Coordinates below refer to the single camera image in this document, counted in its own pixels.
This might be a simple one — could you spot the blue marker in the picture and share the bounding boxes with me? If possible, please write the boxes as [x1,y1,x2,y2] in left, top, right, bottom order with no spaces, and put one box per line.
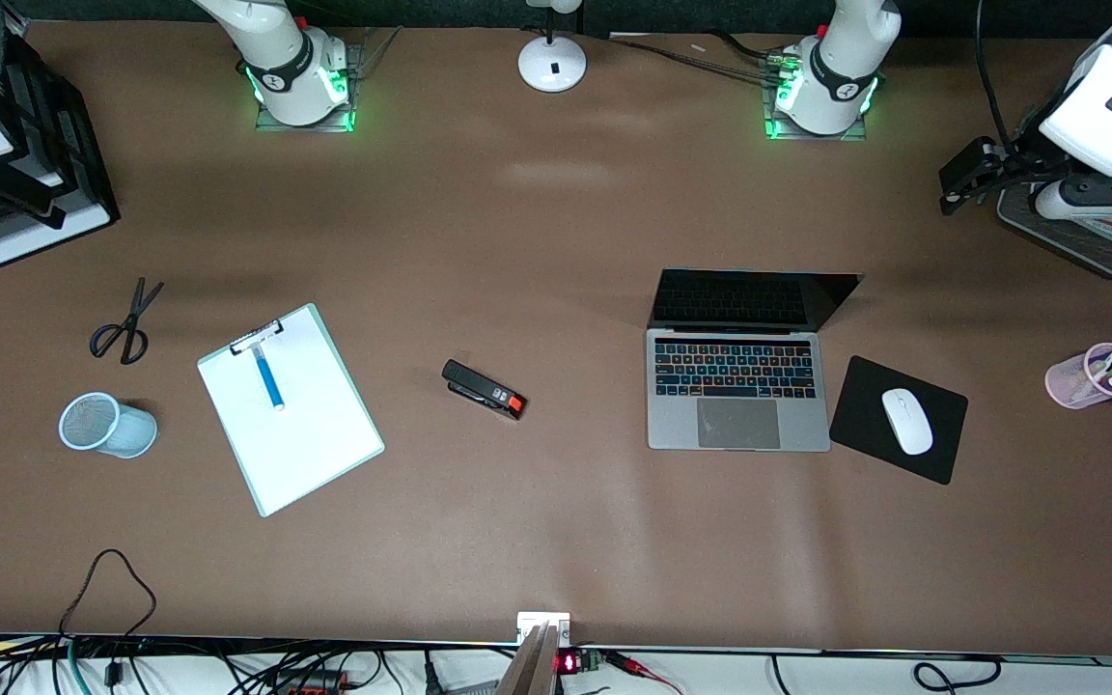
[252,346,286,412]

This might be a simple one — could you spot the silver laptop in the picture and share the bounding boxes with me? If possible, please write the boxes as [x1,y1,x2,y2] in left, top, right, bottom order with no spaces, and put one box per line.
[646,268,866,453]

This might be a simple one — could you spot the black stacked paper tray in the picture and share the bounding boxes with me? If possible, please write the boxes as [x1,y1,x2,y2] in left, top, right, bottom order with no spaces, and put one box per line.
[0,0,121,269]

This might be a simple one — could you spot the black mesh desk organizer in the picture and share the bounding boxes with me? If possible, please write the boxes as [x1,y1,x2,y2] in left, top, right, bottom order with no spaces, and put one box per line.
[997,183,1112,281]

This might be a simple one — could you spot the black scissors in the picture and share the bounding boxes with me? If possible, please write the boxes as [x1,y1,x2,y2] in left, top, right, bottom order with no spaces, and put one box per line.
[89,278,165,366]

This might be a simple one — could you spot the pink mesh pen cup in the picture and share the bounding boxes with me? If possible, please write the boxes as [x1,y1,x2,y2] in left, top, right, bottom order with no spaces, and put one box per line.
[1044,343,1112,410]

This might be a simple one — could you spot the blue mesh pen cup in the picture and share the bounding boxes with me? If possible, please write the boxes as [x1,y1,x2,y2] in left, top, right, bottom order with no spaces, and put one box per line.
[58,392,158,459]

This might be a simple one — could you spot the white computer mouse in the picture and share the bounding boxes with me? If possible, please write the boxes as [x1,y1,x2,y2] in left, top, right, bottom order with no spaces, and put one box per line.
[880,387,934,457]

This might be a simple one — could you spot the black mouse pad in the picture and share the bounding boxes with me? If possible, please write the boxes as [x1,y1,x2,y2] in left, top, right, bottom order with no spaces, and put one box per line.
[828,355,970,486]

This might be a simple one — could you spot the white paper sheet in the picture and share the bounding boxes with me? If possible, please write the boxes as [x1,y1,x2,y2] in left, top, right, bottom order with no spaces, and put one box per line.
[201,311,379,513]

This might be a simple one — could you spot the light teal clipboard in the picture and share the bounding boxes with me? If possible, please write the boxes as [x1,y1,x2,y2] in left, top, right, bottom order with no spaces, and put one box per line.
[197,303,386,518]

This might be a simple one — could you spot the black stapler red tip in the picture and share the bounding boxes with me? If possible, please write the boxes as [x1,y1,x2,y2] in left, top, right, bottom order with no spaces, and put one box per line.
[441,359,527,422]

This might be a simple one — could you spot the white round lamp base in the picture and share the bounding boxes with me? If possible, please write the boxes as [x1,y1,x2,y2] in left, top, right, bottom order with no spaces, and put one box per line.
[517,0,588,94]

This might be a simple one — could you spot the orange terminal strip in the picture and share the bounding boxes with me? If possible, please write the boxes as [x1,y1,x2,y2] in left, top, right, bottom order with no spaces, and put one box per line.
[266,669,352,694]

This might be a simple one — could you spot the red clip lead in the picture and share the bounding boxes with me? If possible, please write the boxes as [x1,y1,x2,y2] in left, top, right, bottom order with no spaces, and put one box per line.
[602,650,684,695]

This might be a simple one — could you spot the small white box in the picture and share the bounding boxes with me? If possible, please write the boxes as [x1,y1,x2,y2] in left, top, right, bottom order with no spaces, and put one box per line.
[516,611,571,646]

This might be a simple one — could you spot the black left camera cable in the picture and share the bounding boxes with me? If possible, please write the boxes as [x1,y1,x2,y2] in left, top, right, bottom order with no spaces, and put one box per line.
[975,0,1022,148]

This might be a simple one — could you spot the black base cable bundle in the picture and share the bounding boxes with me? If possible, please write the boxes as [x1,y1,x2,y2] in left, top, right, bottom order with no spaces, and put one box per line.
[604,32,803,93]

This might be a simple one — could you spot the black looped cable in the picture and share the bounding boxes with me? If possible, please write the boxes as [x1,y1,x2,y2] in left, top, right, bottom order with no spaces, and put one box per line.
[59,548,157,667]

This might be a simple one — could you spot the black coiled cable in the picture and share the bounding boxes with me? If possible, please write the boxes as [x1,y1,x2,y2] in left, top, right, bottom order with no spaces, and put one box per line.
[911,656,1003,692]

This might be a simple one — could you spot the grey metal post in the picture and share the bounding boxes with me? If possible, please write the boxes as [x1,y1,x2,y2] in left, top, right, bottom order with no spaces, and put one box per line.
[496,623,562,695]

